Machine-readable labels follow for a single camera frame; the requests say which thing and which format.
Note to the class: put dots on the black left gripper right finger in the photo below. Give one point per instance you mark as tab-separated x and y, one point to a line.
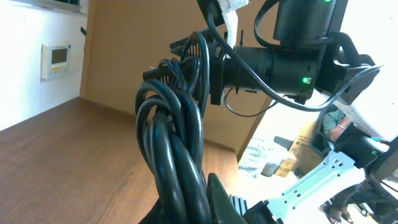
225	209

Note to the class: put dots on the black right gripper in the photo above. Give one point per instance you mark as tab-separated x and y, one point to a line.
208	58

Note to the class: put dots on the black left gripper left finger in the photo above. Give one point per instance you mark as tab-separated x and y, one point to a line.
155	215

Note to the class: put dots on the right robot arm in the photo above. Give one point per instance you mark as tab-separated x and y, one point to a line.
311	66

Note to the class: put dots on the cardboard box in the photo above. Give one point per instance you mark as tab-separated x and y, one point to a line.
307	158

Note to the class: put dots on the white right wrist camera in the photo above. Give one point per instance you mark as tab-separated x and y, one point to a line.
224	13

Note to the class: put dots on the white wall thermostat panel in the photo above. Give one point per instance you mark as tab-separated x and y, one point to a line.
55	60

